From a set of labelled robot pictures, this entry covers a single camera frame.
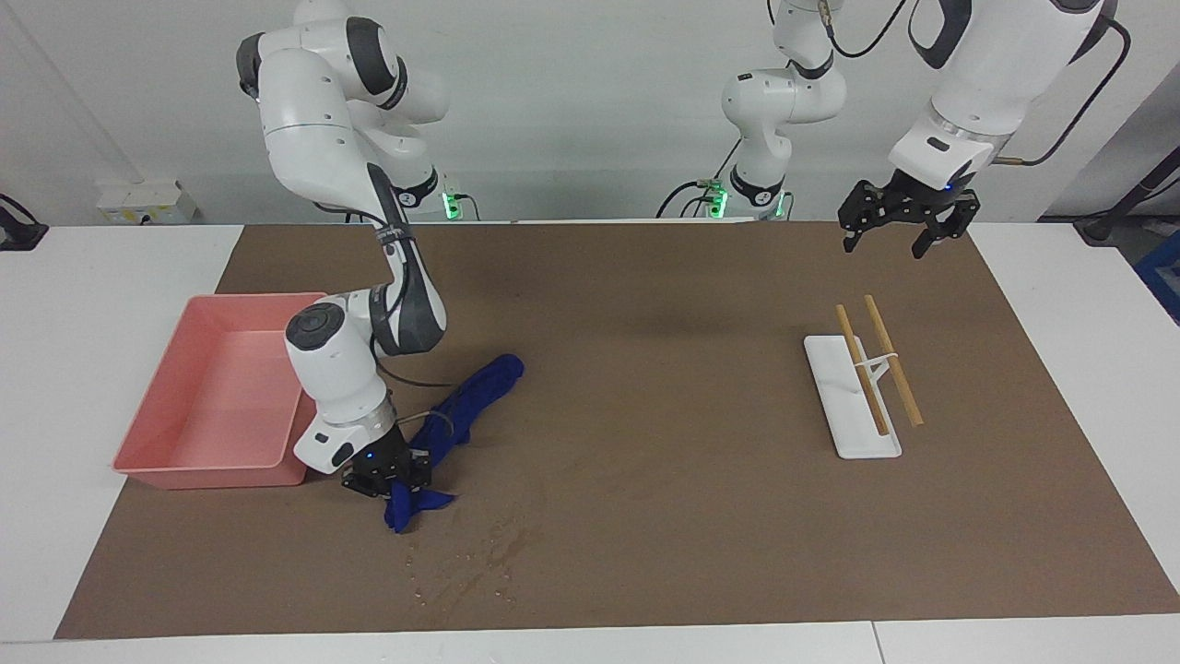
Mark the brown table mat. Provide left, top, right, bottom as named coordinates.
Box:
left=53, top=221, right=1180, bottom=640

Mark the white towel rack base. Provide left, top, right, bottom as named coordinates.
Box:
left=803, top=334, right=903, bottom=460

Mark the black right base cable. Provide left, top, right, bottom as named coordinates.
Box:
left=313, top=189, right=482, bottom=227

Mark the blue crate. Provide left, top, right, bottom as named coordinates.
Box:
left=1134, top=231, right=1180, bottom=324

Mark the wooden rack rod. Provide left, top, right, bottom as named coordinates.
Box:
left=835, top=304, right=891, bottom=437
left=864, top=294, right=924, bottom=427

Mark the blue towel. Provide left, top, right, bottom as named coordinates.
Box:
left=384, top=353, right=525, bottom=534

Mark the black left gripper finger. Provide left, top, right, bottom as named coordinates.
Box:
left=911, top=190, right=981, bottom=260
left=837, top=180, right=888, bottom=254

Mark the black base cable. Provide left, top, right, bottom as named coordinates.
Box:
left=313, top=189, right=482, bottom=227
left=656, top=138, right=743, bottom=220

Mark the black left base cable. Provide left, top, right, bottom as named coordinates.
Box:
left=656, top=138, right=743, bottom=220

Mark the black stand leg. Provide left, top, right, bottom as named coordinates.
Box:
left=1074, top=148, right=1180, bottom=245

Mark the spilled water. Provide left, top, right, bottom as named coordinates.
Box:
left=401, top=512, right=545, bottom=610

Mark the black clamp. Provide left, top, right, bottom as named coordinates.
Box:
left=0, top=194, right=49, bottom=252

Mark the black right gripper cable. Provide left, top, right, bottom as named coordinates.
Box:
left=369, top=341, right=457, bottom=444

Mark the white wall socket box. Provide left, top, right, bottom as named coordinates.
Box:
left=97, top=180, right=197, bottom=225

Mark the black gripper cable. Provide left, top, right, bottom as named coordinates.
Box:
left=825, top=0, right=1130, bottom=167
left=369, top=341, right=457, bottom=444

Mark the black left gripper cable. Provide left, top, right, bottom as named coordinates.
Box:
left=825, top=0, right=1130, bottom=167

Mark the pink plastic bin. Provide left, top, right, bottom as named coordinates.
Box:
left=112, top=292, right=328, bottom=490

